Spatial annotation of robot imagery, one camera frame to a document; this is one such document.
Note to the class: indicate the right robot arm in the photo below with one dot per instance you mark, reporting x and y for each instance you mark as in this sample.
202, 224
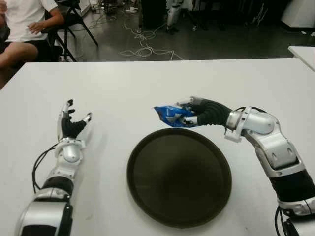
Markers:
258, 123

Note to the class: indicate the white rounded cabinet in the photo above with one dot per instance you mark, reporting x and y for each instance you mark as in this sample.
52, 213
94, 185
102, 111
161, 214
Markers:
300, 14

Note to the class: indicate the silver humanoid robot legs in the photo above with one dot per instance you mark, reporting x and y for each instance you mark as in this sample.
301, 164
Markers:
172, 14

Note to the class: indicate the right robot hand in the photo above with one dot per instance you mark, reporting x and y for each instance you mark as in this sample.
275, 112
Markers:
211, 113

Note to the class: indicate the blue Oreo packet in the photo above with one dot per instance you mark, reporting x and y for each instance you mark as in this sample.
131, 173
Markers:
169, 114

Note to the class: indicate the black cabinet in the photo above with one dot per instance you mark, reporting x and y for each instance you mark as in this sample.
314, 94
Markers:
153, 13

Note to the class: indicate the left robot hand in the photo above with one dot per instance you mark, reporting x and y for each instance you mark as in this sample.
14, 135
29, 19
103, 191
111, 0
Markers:
70, 126

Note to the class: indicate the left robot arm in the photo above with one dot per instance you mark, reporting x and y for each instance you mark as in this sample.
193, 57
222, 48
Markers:
70, 153

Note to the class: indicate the round dark brown tray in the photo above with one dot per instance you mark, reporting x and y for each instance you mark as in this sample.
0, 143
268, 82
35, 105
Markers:
179, 177

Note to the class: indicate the white power strip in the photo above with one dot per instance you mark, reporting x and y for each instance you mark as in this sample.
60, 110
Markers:
131, 10

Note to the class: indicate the black folding chair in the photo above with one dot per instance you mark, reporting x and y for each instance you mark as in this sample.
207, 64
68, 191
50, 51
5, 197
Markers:
71, 18

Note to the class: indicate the seated person white shirt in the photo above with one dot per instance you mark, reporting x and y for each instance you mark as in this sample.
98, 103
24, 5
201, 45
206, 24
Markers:
22, 17

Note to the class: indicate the white side table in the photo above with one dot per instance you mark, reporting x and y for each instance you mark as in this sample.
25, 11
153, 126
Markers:
305, 54

